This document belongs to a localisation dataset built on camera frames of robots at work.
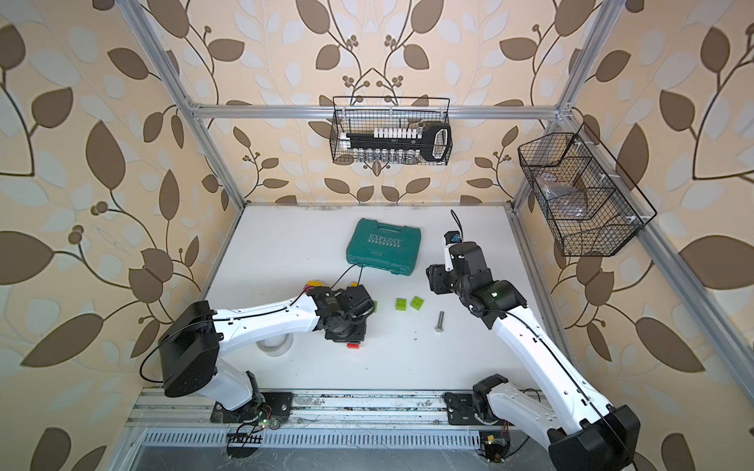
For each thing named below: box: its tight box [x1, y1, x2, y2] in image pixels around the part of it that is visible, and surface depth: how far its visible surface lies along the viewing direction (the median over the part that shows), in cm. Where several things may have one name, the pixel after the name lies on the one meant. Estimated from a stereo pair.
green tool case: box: [345, 217, 422, 276], surface depth 104 cm
